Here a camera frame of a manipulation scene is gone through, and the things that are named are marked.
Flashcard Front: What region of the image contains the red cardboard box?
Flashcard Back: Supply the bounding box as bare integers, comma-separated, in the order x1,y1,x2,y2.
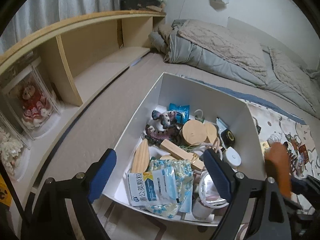
297,145,310,158

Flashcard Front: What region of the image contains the white cardboard storage box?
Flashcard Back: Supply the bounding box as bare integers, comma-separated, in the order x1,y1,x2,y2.
101,72,267,227

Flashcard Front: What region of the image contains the white round light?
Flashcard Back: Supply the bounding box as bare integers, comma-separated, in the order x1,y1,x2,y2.
223,147,242,168

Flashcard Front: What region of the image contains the striped white fluffy toy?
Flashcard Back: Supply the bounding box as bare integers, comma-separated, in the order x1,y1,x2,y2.
267,132,285,144

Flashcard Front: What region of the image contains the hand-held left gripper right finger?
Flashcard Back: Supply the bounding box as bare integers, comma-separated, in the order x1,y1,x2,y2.
203,149,293,240

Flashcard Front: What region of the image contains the grey crochet doll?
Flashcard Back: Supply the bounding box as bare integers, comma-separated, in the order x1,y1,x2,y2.
151,109,184,130

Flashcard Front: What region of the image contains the teal snack packet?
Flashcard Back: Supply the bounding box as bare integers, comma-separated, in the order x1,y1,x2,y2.
169,102,190,120

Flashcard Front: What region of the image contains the wooden shelf unit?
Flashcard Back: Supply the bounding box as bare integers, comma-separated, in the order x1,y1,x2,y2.
0,10,167,188

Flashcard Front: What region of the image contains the purple crochet doll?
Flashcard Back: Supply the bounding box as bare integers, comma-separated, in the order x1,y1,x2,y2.
145,124,182,147

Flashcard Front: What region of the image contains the white doll in clear case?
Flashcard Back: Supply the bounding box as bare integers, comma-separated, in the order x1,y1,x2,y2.
0,125,32,180

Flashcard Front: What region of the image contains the dark plush toy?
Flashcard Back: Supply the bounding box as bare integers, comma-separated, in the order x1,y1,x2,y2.
120,0,165,12

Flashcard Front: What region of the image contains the printed cartoon blanket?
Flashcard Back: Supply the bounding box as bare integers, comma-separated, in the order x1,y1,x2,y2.
95,74,320,240

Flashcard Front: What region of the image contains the black tape roll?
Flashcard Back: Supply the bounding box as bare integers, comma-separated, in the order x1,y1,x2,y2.
220,129,236,147

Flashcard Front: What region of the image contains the oval wooden board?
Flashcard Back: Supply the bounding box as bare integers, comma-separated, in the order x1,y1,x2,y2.
131,139,150,174

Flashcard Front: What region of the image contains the blue white medicine packet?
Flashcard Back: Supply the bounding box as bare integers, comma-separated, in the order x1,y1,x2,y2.
125,166,181,207

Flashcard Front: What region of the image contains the grey duvet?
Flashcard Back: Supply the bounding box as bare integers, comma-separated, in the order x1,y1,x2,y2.
149,19,320,119

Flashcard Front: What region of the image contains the round wooden disc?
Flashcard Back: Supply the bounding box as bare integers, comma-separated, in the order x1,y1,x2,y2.
205,123,223,144

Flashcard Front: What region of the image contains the round wooden block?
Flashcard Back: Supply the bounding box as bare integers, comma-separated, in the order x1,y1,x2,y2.
182,119,208,147

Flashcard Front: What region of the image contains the red doll in clear case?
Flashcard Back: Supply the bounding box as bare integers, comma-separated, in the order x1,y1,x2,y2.
0,64,62,140

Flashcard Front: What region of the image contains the long wooden block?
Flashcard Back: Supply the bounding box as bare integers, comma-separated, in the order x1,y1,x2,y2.
160,139,205,170

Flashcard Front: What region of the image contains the person's right hand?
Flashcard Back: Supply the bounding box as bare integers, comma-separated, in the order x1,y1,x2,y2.
264,142,292,198

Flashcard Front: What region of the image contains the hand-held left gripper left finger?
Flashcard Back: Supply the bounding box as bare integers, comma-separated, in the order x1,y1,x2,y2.
20,148,117,240

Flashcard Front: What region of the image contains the floral fabric pouch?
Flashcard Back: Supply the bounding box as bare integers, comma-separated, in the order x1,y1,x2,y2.
145,159,194,218

